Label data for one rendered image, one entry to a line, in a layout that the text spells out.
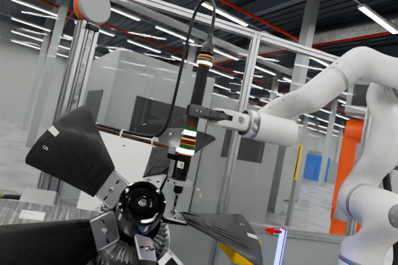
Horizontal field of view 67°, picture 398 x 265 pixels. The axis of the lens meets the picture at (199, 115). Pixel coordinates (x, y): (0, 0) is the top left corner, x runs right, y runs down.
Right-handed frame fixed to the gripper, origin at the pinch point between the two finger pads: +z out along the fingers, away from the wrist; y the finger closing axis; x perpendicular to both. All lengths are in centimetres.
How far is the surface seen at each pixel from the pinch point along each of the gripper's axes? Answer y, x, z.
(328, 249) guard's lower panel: 70, -56, -114
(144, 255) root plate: -8.4, -37.4, 6.6
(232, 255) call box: 23, -47, -31
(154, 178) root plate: 6.5, -21.4, 6.0
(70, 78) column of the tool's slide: 54, 6, 42
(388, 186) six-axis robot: 229, -17, -328
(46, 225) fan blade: -9.4, -32.8, 29.4
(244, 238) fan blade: -4.0, -31.7, -20.8
